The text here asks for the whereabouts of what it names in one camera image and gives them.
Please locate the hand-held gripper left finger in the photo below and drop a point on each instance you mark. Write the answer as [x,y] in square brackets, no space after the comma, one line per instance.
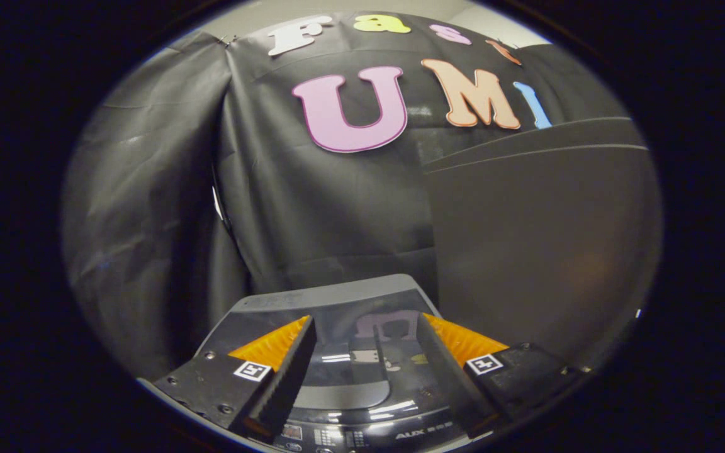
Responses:
[287,384]

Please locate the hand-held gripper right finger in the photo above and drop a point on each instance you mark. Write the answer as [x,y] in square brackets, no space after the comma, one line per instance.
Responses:
[450,377]

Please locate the grey washing machine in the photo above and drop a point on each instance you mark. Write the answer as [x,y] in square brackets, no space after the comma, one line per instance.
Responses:
[369,434]

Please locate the white cabinet with dark top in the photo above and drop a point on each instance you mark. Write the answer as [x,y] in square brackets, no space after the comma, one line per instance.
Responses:
[526,251]

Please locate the black backdrop cloth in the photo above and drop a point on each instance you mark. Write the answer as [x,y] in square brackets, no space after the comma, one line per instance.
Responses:
[306,220]

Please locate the small metal clip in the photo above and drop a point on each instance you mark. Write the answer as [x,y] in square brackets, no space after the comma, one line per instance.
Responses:
[230,41]

